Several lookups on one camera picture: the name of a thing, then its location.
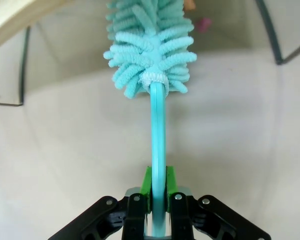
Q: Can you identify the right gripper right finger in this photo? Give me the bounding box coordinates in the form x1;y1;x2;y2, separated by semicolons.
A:
164;165;273;240

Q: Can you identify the black frame wooden shelf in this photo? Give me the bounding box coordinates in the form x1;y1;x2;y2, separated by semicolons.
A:
0;0;300;108

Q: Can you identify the small pink paper scrap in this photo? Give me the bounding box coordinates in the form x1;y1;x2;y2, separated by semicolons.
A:
194;17;213;33

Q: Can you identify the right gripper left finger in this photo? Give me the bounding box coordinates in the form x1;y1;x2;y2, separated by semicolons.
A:
47;165;155;240

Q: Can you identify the teal microfibre duster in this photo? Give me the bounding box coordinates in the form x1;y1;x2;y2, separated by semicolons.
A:
103;0;198;237

